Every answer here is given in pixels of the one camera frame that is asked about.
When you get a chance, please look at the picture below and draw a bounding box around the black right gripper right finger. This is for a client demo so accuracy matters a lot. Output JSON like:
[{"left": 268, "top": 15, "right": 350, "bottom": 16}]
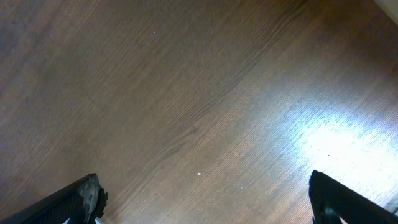
[{"left": 308, "top": 170, "right": 397, "bottom": 224}]

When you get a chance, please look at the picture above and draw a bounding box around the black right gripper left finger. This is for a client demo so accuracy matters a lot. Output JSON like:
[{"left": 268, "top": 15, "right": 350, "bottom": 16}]
[{"left": 1, "top": 174, "right": 108, "bottom": 224}]

